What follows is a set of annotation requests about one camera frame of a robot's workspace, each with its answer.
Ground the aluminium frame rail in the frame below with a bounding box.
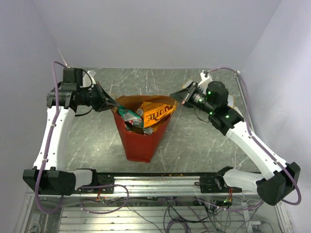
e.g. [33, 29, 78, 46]
[26, 176, 273, 198]

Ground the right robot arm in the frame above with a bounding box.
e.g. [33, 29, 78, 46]
[170, 81, 301, 206]

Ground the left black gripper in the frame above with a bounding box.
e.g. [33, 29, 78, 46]
[78, 81, 121, 112]

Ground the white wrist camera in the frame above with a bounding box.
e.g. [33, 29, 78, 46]
[82, 70, 96, 88]
[198, 70, 213, 88]

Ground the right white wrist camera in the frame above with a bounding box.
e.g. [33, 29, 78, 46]
[198, 70, 213, 88]

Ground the teal snack packet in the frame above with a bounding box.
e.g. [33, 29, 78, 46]
[118, 106, 144, 128]

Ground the orange kettle chips bag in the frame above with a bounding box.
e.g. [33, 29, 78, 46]
[136, 101, 176, 128]

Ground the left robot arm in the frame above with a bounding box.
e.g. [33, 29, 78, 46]
[23, 67, 118, 196]

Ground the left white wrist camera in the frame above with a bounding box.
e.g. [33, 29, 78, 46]
[82, 70, 96, 88]

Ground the red paper bag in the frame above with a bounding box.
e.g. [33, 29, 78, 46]
[112, 95, 177, 163]

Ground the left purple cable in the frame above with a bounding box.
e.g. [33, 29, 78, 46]
[34, 61, 69, 215]

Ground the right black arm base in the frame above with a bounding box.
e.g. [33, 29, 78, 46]
[194, 174, 224, 193]

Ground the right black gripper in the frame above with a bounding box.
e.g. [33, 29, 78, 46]
[171, 81, 216, 115]

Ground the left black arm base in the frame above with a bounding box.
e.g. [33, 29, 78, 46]
[95, 175, 115, 194]

